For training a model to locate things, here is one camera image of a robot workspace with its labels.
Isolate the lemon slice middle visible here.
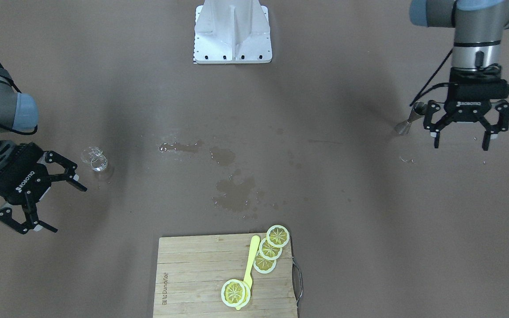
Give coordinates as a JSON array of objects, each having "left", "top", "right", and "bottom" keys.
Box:
[{"left": 258, "top": 238, "right": 283, "bottom": 261}]

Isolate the steel double jigger measuring cup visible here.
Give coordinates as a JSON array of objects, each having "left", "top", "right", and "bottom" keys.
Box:
[{"left": 394, "top": 102, "right": 427, "bottom": 135}]

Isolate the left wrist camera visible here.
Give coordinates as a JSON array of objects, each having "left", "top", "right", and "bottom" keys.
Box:
[{"left": 447, "top": 63, "right": 509, "bottom": 102}]

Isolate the clear glass shaker cup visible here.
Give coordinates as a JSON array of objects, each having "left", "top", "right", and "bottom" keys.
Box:
[{"left": 80, "top": 146, "right": 109, "bottom": 172}]

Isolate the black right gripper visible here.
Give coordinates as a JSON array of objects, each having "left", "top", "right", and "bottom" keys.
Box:
[{"left": 0, "top": 144, "right": 88, "bottom": 235}]

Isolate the lemon slice far end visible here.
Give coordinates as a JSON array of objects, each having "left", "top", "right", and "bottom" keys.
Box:
[{"left": 266, "top": 225, "right": 290, "bottom": 248}]

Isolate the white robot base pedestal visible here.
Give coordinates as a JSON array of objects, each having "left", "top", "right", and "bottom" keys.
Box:
[{"left": 193, "top": 0, "right": 273, "bottom": 64}]

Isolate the bamboo cutting board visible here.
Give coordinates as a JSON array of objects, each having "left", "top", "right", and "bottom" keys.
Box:
[{"left": 153, "top": 233, "right": 299, "bottom": 318}]

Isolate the yellow plastic spoon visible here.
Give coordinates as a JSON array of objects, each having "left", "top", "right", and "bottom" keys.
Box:
[{"left": 235, "top": 235, "right": 261, "bottom": 310}]

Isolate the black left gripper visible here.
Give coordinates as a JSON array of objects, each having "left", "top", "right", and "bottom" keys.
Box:
[{"left": 423, "top": 82, "right": 509, "bottom": 151}]

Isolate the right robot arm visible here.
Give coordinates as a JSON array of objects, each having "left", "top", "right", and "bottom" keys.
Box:
[{"left": 0, "top": 62, "right": 87, "bottom": 234}]

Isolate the lemon slice near spoon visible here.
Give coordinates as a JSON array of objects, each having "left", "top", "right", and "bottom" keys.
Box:
[{"left": 253, "top": 252, "right": 277, "bottom": 274}]

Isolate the lemon slice in spoon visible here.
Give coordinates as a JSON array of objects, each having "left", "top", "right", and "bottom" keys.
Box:
[{"left": 220, "top": 279, "right": 252, "bottom": 310}]

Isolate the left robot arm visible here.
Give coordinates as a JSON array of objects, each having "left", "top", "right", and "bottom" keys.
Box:
[{"left": 405, "top": 0, "right": 509, "bottom": 151}]

